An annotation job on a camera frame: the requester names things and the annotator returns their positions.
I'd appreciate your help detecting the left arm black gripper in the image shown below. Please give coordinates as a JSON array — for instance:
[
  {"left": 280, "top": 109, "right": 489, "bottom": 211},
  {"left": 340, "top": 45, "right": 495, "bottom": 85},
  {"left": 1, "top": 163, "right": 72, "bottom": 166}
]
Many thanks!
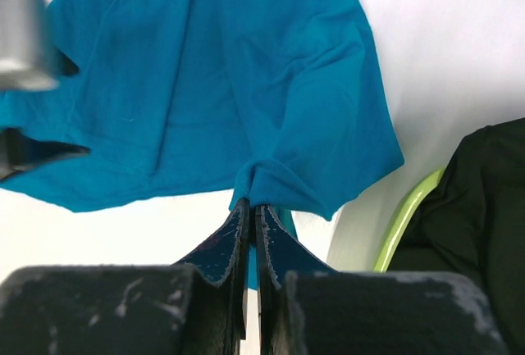
[{"left": 0, "top": 0, "right": 91, "bottom": 182}]

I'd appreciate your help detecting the lime green plastic basin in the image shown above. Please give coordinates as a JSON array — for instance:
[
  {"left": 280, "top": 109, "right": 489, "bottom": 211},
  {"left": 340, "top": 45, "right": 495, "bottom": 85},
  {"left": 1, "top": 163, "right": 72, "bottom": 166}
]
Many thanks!
[{"left": 372, "top": 166, "right": 445, "bottom": 273}]

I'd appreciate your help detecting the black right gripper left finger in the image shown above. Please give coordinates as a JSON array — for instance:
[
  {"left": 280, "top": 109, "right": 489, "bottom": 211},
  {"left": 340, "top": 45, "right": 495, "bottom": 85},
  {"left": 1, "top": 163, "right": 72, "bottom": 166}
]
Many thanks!
[{"left": 1, "top": 200, "right": 250, "bottom": 354}]

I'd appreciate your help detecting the teal blue t-shirt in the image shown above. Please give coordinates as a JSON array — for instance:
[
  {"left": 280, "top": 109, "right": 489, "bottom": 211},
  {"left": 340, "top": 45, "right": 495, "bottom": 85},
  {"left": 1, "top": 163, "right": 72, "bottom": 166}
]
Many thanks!
[{"left": 1, "top": 0, "right": 404, "bottom": 222}]

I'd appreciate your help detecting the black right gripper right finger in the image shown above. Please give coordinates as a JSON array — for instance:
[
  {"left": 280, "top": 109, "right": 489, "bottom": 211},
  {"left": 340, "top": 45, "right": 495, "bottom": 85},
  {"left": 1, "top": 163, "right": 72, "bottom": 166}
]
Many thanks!
[{"left": 254, "top": 206, "right": 509, "bottom": 354}]

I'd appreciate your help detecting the black t-shirt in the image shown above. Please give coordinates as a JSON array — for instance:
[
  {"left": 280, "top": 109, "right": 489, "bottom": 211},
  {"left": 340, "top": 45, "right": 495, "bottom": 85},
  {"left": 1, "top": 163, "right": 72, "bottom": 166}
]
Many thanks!
[{"left": 389, "top": 119, "right": 524, "bottom": 354}]

